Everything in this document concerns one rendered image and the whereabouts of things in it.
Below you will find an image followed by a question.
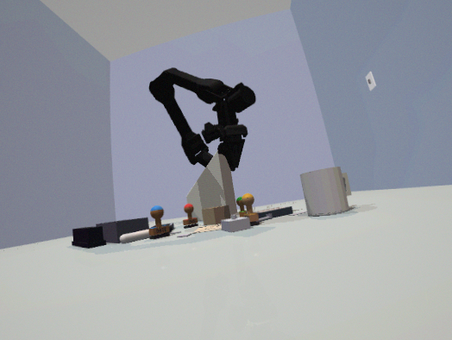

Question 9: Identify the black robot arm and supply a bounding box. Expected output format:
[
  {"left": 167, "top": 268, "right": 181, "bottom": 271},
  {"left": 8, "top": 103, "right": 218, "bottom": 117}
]
[{"left": 149, "top": 67, "right": 255, "bottom": 167}]

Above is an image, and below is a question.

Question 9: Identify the blue stamp pad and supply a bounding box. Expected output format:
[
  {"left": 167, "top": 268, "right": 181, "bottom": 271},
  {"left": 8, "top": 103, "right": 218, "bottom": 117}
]
[{"left": 254, "top": 206, "right": 293, "bottom": 218}]

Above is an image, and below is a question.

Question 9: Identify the white mug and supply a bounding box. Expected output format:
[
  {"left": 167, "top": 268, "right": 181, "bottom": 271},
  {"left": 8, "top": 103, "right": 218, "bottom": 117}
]
[{"left": 300, "top": 167, "right": 352, "bottom": 216}]

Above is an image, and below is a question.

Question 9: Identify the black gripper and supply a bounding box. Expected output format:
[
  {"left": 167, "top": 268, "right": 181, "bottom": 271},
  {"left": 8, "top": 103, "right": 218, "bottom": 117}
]
[{"left": 217, "top": 116, "right": 248, "bottom": 172}]

